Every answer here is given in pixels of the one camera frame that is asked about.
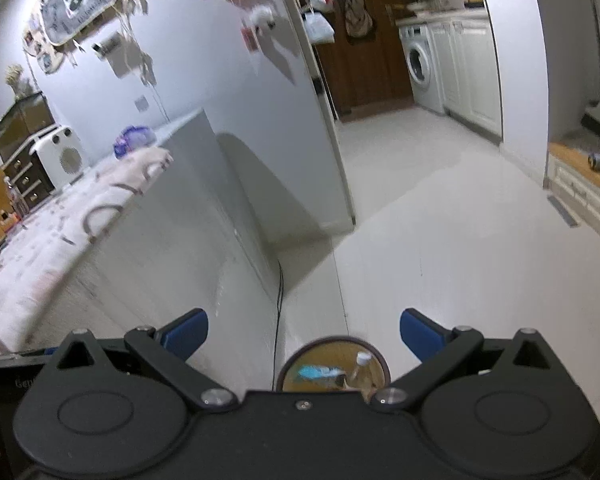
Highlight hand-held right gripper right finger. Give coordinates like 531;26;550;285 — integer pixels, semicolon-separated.
370;308;562;413

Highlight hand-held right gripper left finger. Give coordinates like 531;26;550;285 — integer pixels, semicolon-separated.
50;308;239;412

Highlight clear plastic bottle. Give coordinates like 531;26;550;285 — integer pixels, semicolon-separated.
348;351;372;385

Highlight yellow bin with brown rim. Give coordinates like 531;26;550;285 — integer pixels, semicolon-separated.
275;334;392;394

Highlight teal plastic wrapper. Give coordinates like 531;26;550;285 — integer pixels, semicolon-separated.
295;363;342;382

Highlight white counter cabinet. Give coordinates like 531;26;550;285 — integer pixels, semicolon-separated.
27;107;282;357

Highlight pink printed blanket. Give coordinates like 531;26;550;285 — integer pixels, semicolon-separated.
0;147;175;357

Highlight purple plastic bag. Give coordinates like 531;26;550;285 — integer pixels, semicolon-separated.
112;125;157;159

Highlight clear water bottle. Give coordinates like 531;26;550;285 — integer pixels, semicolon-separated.
5;177;24;222

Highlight white fan heater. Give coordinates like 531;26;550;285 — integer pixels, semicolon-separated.
29;125;86;191

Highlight wooden-top bench with drawers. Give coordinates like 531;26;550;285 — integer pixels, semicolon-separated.
544;142;600;257

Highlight dark drawer chest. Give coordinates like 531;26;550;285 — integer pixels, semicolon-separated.
2;146;57;212

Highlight white washing machine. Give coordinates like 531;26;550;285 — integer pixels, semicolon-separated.
398;22;446;114

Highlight white kitchen base cabinets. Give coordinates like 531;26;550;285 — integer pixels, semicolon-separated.
427;11;504;137

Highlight brown wooden door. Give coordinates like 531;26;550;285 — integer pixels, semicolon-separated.
309;0;417;122

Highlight glass fish tank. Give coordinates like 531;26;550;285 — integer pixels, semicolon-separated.
0;90;56;162

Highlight dried flower bunch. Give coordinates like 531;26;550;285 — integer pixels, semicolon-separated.
4;63;34;99

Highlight white hanging plastic bag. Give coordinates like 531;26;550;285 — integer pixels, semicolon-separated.
302;9;336;44

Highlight brown hanging bag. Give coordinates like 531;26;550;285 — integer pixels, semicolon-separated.
340;0;376;39

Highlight white plush toy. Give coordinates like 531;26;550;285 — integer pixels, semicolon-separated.
248;3;277;29

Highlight black cable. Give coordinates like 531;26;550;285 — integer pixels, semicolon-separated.
272;259;286;392

